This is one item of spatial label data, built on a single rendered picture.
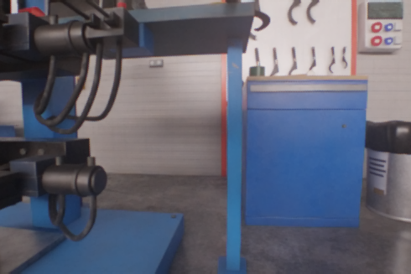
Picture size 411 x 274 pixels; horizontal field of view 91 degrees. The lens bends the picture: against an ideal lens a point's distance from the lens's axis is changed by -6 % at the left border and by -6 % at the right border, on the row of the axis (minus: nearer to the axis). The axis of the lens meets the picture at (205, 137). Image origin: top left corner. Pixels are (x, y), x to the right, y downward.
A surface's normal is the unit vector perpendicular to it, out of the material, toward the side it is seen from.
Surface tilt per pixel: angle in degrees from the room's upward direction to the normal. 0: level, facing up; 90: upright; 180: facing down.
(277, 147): 90
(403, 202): 93
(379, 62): 90
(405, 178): 93
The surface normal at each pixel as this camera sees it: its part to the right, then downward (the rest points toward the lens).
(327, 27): -0.11, 0.08
